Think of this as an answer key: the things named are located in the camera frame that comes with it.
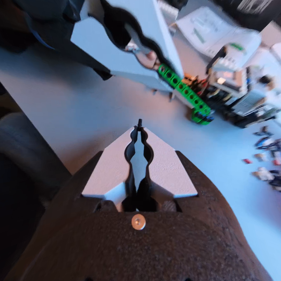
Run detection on person's black clothed body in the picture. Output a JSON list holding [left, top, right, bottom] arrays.
[[0, 81, 73, 281]]

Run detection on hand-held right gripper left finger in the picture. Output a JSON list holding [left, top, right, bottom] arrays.
[[81, 126, 138, 212]]

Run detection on person's left forearm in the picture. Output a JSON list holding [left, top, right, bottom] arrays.
[[0, 0, 88, 57]]

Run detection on green lego beam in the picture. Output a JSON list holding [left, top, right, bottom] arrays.
[[158, 64, 211, 115]]

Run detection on partly built lego truck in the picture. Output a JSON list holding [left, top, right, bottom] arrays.
[[182, 43, 278, 129]]

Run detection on pile of small lego pins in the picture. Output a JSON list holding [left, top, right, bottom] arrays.
[[241, 125, 281, 192]]

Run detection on lego set box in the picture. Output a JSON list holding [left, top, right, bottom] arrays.
[[211, 0, 281, 32]]

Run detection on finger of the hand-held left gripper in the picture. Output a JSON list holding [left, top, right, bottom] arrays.
[[105, 0, 185, 79], [71, 0, 174, 92]]

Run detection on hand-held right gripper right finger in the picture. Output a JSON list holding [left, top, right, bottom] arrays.
[[138, 127, 198, 199]]

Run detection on open instruction booklet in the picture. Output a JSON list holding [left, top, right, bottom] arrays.
[[173, 5, 262, 66]]

